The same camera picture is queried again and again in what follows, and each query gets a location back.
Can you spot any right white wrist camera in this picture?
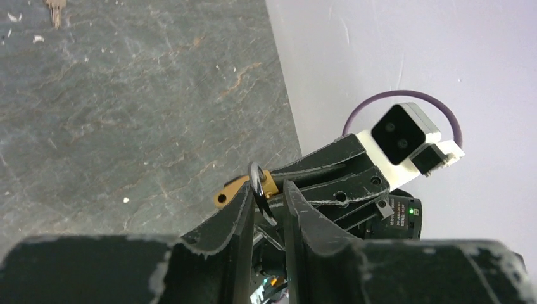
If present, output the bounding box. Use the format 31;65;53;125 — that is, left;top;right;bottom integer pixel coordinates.
357;103;465;191

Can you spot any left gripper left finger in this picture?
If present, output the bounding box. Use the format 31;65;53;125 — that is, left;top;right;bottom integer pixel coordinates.
1;191;255;303

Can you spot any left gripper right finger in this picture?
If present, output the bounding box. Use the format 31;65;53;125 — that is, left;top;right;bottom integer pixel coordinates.
284;180;536;303

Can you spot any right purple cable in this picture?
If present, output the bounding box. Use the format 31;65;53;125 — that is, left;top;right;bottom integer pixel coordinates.
341;89;464;148

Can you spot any small key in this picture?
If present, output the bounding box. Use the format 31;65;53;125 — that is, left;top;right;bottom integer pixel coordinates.
44;0;67;29

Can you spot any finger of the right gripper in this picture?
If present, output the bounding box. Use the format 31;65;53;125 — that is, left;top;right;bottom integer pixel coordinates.
270;134;390;198
303;191;394;231

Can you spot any brass padlock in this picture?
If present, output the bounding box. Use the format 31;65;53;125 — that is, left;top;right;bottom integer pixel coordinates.
213;161;280;227

